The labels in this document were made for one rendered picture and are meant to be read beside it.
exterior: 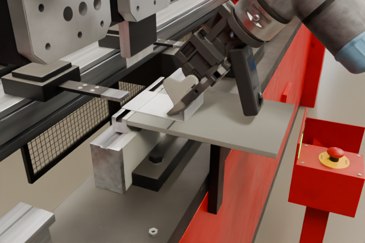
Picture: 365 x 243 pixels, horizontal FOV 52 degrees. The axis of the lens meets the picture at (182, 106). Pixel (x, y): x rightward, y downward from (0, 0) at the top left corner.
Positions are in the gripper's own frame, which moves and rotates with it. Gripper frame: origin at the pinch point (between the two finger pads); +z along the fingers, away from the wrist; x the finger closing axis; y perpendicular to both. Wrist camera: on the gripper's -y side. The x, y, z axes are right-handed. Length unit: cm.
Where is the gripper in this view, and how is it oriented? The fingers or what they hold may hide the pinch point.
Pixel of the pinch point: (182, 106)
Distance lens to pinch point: 69.5
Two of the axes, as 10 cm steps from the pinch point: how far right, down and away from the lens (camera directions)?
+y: -6.9, -7.3, -0.1
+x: -4.3, 4.1, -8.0
